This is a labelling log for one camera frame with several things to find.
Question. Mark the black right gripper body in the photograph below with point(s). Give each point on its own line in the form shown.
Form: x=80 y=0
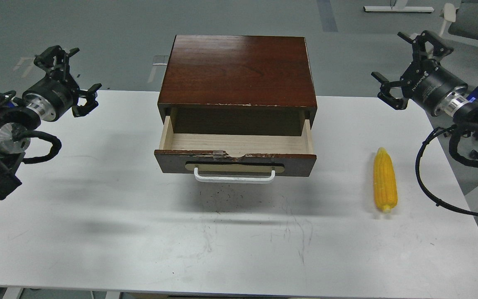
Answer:
x=429 y=84

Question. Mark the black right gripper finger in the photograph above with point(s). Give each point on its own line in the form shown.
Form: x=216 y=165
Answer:
x=385 y=91
x=427 y=48

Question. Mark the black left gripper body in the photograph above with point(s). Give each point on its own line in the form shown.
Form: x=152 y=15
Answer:
x=50 y=99

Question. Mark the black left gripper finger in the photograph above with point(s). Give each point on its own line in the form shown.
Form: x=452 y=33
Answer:
x=54 y=61
x=89 y=96

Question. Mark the yellow corn cob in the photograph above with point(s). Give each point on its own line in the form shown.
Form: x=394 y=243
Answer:
x=384 y=182

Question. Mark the wooden drawer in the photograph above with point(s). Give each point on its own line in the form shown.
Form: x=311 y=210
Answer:
x=182 y=153

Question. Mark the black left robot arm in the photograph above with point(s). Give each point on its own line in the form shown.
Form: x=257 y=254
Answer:
x=20 y=140

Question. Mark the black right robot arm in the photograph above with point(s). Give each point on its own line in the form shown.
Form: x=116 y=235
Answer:
x=463 y=109

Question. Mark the grey office chair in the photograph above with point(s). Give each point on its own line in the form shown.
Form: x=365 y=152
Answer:
x=458 y=24

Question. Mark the dark wooden cabinet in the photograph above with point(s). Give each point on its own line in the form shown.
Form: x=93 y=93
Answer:
x=238 y=85

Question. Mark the white drawer handle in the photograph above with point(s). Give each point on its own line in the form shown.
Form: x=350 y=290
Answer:
x=235 y=179

